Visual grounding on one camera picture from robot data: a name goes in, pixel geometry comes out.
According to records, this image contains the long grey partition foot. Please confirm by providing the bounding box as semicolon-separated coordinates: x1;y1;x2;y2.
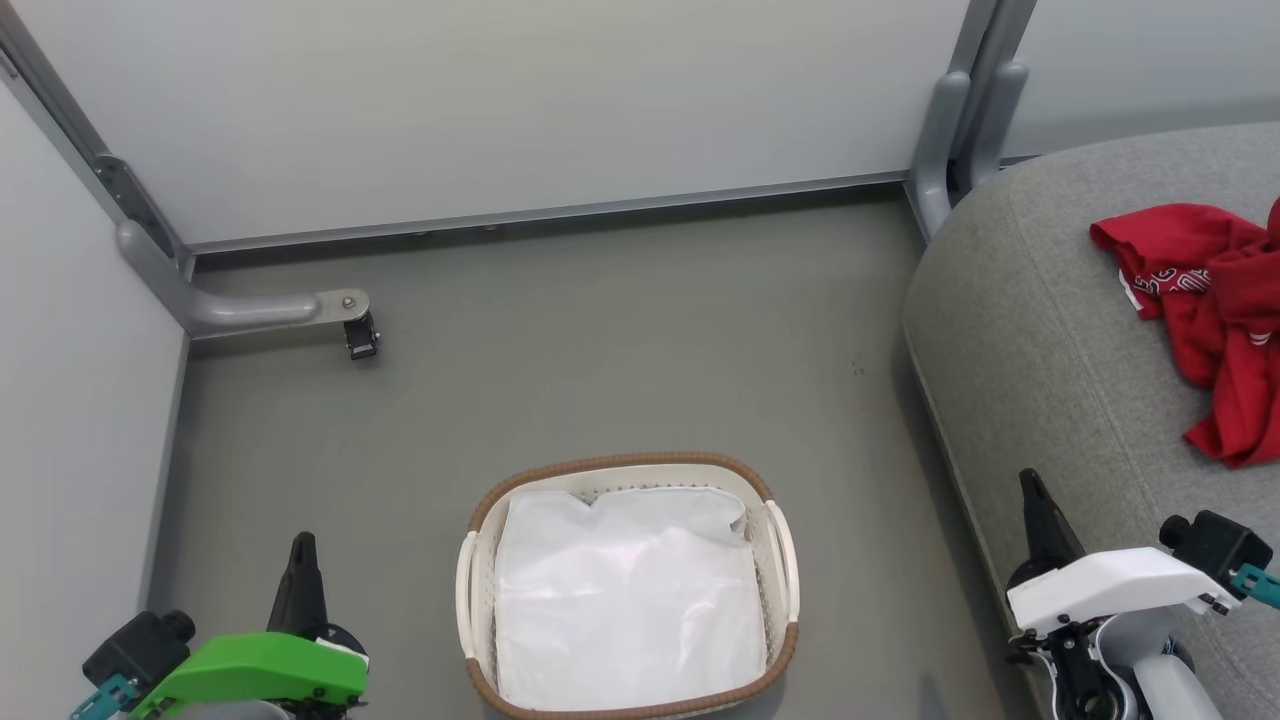
115;220;371;337

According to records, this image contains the plain grey partition post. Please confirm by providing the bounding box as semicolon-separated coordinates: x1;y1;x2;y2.
945;0;1037;151

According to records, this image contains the white laundry basket brown rim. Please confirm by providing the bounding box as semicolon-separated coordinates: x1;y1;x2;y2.
455;452;801;720

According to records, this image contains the black caster wheel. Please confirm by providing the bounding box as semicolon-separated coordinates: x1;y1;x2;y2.
343;311;382;362

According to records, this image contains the grey partition bottom rail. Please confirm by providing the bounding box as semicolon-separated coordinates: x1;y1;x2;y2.
185;171;912;255

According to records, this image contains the short grey partition foot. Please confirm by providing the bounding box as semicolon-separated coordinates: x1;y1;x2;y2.
904;70;972;242
955;61;1030;197

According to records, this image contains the grey fabric sofa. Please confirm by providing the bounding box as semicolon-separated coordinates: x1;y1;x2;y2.
902;122;1280;720

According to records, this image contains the red shirt with white stripes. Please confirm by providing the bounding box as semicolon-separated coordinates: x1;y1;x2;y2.
1089;196;1280;470

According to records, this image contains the grey partition post black bracket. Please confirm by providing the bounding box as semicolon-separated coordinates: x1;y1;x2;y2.
0;10;197;282

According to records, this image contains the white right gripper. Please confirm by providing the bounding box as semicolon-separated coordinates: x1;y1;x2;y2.
1005;468;1234;639

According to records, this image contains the white basket liner cloth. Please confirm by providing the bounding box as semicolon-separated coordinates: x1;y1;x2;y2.
493;485;770;714

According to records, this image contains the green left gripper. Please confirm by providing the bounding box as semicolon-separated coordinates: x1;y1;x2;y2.
130;532;370;717

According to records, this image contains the teal cable connector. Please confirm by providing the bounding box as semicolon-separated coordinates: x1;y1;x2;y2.
68;674;139;720
1231;563;1280;609

